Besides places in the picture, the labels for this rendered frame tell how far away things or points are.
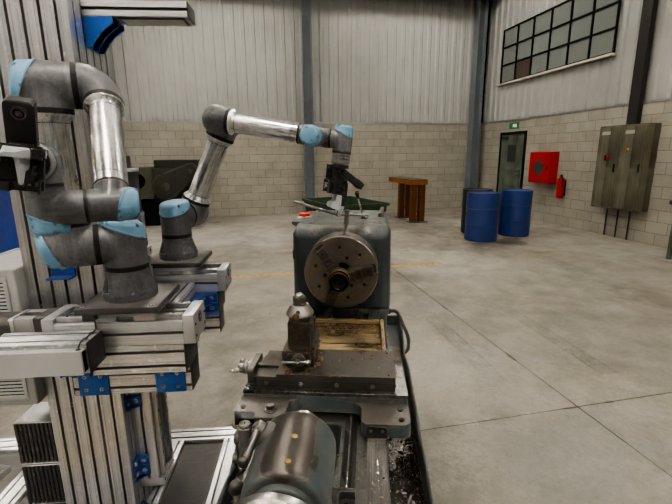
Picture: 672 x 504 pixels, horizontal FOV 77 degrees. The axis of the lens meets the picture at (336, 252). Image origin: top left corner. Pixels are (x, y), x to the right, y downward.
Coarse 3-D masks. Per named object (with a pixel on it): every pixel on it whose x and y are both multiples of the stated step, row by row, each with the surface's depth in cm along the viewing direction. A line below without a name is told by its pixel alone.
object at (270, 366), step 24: (264, 360) 126; (336, 360) 125; (360, 360) 125; (384, 360) 125; (264, 384) 118; (288, 384) 119; (312, 384) 118; (336, 384) 117; (360, 384) 117; (384, 384) 116
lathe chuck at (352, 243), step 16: (320, 240) 182; (336, 240) 175; (352, 240) 174; (336, 256) 176; (352, 256) 176; (368, 256) 175; (304, 272) 179; (320, 272) 179; (320, 288) 180; (352, 288) 179; (368, 288) 179; (336, 304) 181; (352, 304) 181
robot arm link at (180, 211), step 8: (168, 200) 172; (176, 200) 172; (184, 200) 171; (160, 208) 166; (168, 208) 164; (176, 208) 165; (184, 208) 167; (192, 208) 175; (160, 216) 167; (168, 216) 165; (176, 216) 166; (184, 216) 168; (192, 216) 173; (168, 224) 166; (176, 224) 166; (184, 224) 168; (192, 224) 176; (168, 232) 166; (176, 232) 167; (184, 232) 169
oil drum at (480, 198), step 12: (468, 192) 785; (480, 192) 786; (492, 192) 784; (468, 204) 769; (480, 204) 749; (492, 204) 747; (468, 216) 772; (480, 216) 754; (492, 216) 753; (468, 228) 774; (480, 228) 758; (492, 228) 758; (468, 240) 778; (480, 240) 763; (492, 240) 764
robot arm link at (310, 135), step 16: (208, 112) 158; (224, 112) 155; (208, 128) 161; (224, 128) 157; (240, 128) 156; (256, 128) 155; (272, 128) 154; (288, 128) 154; (304, 128) 151; (320, 128) 160; (304, 144) 154; (320, 144) 162
